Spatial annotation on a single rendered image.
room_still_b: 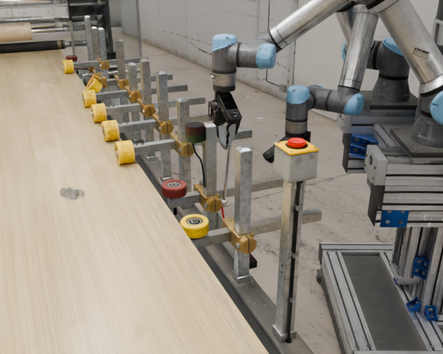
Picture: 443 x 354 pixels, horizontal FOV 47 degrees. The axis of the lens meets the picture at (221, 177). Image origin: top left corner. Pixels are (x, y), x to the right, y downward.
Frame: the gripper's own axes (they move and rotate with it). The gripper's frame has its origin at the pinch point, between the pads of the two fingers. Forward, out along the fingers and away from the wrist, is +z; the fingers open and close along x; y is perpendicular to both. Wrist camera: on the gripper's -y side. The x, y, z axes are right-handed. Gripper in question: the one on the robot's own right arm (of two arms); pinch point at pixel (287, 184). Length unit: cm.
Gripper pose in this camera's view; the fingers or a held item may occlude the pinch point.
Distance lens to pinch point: 182.6
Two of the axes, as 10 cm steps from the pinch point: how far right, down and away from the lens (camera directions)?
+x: -3.9, -3.9, 8.4
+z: 0.0, 9.1, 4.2
